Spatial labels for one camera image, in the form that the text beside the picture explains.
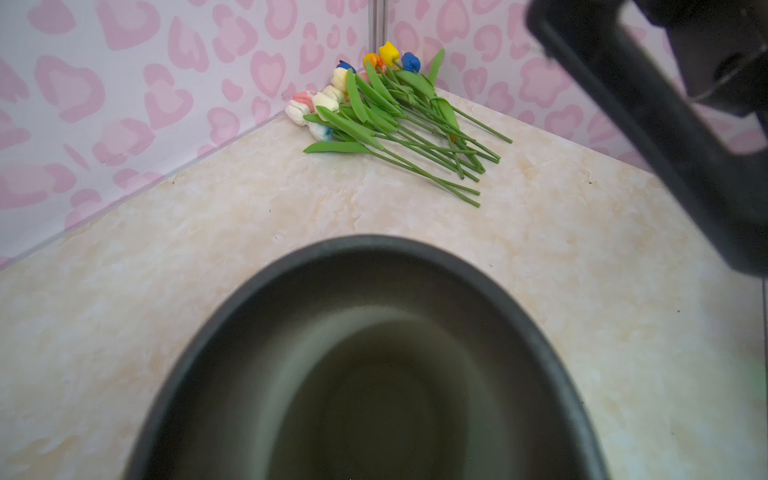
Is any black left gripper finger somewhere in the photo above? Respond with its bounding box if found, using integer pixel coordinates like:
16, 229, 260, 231
526, 1, 767, 277

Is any dark grey vase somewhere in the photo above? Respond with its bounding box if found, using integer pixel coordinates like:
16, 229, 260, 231
125, 235, 609, 479

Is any pink tulip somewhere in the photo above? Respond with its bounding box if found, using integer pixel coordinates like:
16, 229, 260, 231
292, 91, 481, 197

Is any cream white tulip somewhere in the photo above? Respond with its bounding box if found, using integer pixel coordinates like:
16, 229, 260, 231
310, 63, 498, 195

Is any blue tulip front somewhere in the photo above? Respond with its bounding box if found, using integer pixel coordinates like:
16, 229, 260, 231
401, 52, 485, 173

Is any blue tulip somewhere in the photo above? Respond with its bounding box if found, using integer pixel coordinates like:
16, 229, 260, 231
332, 61, 483, 180
401, 52, 485, 173

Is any orange tulip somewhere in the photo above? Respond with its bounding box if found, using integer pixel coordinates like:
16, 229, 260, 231
363, 44, 500, 173

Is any blue tulip back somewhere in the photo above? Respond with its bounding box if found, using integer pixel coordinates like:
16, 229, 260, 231
332, 61, 483, 180

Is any aluminium corner post right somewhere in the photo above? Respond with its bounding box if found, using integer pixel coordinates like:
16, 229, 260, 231
368, 0, 389, 52

